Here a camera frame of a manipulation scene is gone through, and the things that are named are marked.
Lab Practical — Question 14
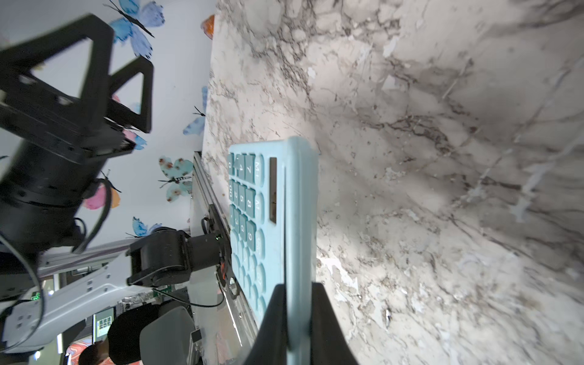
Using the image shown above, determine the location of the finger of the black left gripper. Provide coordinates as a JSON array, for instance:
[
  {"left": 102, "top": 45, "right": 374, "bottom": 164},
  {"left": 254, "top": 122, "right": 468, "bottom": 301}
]
[
  {"left": 1, "top": 15, "right": 113, "bottom": 132},
  {"left": 106, "top": 56, "right": 155, "bottom": 134}
]

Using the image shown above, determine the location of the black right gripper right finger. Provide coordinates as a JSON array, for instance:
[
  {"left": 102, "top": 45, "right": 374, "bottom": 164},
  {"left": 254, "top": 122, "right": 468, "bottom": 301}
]
[{"left": 310, "top": 282, "right": 358, "bottom": 365}]

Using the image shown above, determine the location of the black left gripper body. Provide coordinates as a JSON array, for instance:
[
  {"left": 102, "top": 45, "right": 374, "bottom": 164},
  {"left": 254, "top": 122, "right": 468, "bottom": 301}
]
[{"left": 1, "top": 82, "right": 137, "bottom": 256}]

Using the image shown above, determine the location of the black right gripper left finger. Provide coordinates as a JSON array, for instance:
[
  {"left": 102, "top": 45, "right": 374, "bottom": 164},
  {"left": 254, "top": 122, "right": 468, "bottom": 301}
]
[{"left": 243, "top": 284, "right": 287, "bottom": 365}]

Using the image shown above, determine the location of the light blue calculator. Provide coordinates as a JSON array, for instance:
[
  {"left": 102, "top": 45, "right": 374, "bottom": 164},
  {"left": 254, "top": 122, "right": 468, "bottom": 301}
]
[{"left": 228, "top": 136, "right": 318, "bottom": 364}]

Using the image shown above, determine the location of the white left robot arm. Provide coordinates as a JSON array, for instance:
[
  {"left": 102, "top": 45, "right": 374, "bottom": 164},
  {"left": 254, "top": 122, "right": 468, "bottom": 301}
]
[{"left": 1, "top": 15, "right": 227, "bottom": 355}]

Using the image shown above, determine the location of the person with dark hair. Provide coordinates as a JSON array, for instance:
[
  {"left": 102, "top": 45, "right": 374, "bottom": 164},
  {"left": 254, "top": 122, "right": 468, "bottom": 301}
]
[{"left": 78, "top": 304, "right": 161, "bottom": 365}]

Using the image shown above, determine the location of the metal base rail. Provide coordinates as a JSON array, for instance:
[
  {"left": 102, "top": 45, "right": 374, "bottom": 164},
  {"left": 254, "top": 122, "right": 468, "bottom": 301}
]
[{"left": 187, "top": 151, "right": 257, "bottom": 364}]

